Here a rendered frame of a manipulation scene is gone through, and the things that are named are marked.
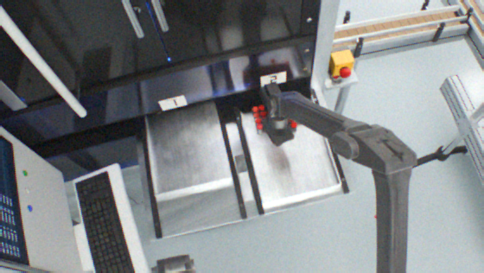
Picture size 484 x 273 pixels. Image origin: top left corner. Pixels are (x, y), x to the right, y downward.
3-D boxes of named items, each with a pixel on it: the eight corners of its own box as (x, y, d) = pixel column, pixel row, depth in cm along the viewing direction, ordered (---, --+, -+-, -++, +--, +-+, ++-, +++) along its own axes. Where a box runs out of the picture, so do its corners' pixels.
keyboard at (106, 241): (75, 183, 142) (73, 181, 140) (108, 171, 144) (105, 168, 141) (99, 285, 125) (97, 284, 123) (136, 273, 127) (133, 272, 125)
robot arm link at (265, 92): (273, 107, 106) (301, 102, 109) (259, 73, 111) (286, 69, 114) (263, 129, 117) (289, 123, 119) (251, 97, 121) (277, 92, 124)
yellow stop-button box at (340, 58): (326, 60, 140) (328, 48, 133) (345, 56, 140) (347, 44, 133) (333, 78, 136) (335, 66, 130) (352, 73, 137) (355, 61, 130)
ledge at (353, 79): (314, 60, 152) (315, 58, 150) (345, 54, 152) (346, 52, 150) (325, 91, 146) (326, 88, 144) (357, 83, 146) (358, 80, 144)
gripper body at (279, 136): (279, 113, 128) (279, 102, 121) (295, 139, 124) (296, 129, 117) (261, 122, 127) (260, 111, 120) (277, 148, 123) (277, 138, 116)
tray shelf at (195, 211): (134, 117, 146) (132, 115, 144) (314, 74, 149) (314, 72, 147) (150, 242, 126) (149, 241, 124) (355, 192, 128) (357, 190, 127)
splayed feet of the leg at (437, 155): (396, 165, 221) (403, 156, 208) (467, 144, 223) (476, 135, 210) (401, 177, 217) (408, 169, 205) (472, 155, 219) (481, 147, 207)
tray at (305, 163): (240, 115, 141) (240, 111, 138) (311, 99, 142) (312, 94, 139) (263, 206, 127) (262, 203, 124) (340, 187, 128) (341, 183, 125)
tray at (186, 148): (145, 111, 145) (143, 107, 141) (213, 95, 146) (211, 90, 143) (156, 198, 130) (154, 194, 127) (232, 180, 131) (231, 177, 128)
